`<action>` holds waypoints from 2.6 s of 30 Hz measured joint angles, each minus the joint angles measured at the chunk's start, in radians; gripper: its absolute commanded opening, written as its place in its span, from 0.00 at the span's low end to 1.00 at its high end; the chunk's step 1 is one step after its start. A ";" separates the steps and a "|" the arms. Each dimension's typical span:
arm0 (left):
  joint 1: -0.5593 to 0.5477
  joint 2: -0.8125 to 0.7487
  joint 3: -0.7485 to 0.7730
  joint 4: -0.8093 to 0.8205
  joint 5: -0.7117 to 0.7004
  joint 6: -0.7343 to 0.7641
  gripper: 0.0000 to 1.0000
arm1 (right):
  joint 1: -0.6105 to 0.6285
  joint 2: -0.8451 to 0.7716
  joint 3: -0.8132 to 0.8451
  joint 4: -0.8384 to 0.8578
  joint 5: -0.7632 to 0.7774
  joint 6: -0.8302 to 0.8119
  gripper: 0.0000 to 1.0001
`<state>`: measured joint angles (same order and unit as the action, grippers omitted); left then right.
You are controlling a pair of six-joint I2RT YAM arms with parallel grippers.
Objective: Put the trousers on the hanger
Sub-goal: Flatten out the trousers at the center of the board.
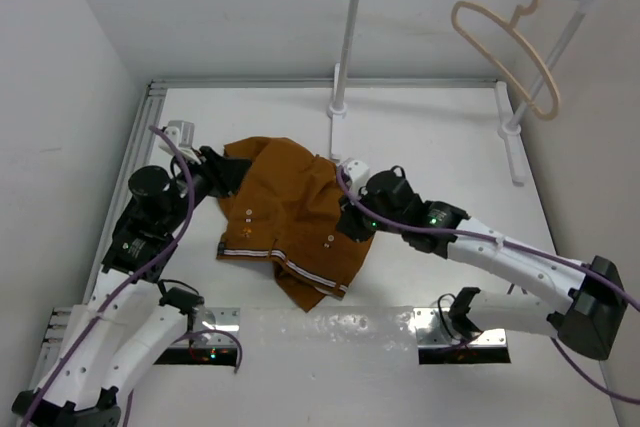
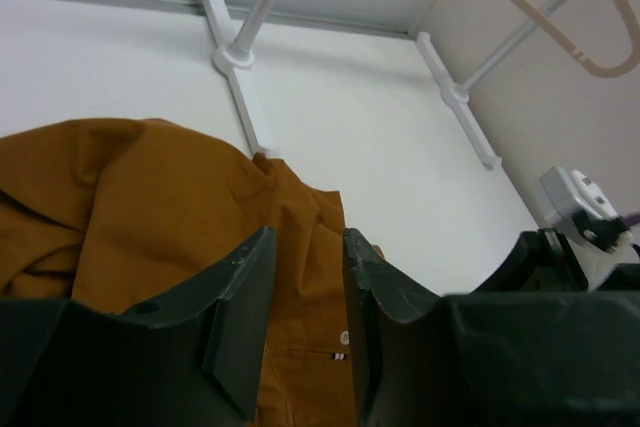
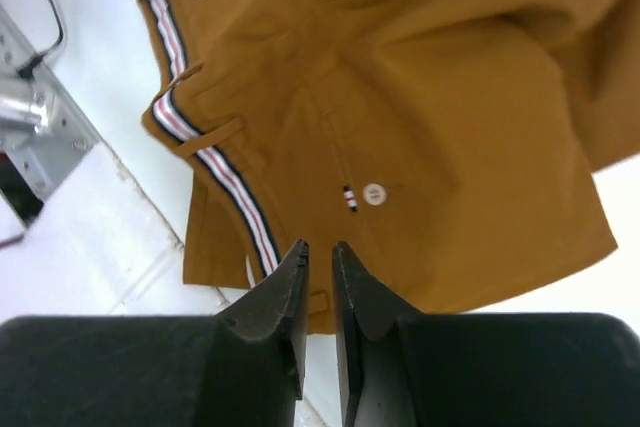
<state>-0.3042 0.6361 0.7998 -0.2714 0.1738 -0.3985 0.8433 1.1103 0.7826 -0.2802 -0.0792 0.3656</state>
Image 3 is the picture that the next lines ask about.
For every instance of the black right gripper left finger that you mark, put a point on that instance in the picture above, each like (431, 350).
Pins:
(260, 347)

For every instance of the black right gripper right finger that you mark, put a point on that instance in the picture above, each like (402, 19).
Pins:
(373, 382)

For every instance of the brown trousers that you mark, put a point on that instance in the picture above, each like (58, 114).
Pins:
(451, 143)

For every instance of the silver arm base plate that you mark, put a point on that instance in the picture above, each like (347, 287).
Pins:
(44, 134)

